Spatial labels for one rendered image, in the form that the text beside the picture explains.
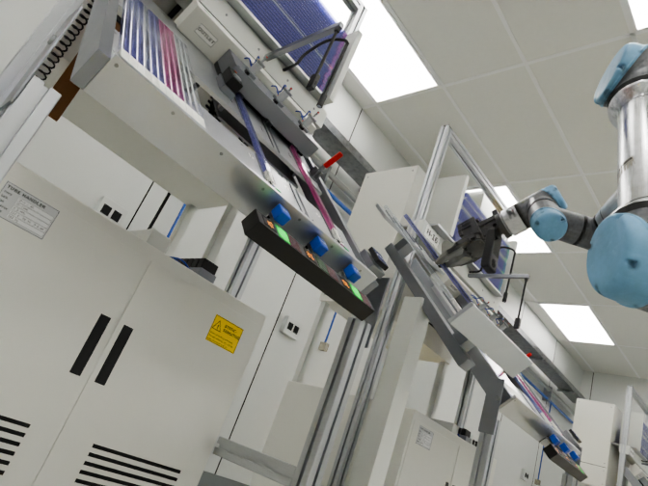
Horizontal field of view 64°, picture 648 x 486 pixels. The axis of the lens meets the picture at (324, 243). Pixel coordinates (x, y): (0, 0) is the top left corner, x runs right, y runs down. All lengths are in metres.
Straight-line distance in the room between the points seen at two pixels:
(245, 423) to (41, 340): 2.54
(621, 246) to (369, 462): 0.81
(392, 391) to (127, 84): 0.93
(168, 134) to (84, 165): 2.06
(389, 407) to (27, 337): 0.81
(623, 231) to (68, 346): 0.93
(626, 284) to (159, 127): 0.69
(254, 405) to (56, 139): 1.95
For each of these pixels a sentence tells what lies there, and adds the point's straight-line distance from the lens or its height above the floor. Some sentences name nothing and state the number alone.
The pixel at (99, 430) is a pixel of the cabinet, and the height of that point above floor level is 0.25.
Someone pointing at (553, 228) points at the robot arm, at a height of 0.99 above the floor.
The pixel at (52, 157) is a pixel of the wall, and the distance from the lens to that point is 2.85.
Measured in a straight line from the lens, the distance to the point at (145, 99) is 0.82.
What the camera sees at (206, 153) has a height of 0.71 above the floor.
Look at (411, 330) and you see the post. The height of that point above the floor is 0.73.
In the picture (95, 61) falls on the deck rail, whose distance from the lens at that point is 0.81.
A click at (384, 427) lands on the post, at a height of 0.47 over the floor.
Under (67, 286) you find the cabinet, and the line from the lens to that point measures 1.08.
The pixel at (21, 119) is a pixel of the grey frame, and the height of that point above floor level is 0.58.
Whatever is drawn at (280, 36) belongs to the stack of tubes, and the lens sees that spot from 1.68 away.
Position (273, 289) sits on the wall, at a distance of 3.50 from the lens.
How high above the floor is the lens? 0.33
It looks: 23 degrees up
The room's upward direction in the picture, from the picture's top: 21 degrees clockwise
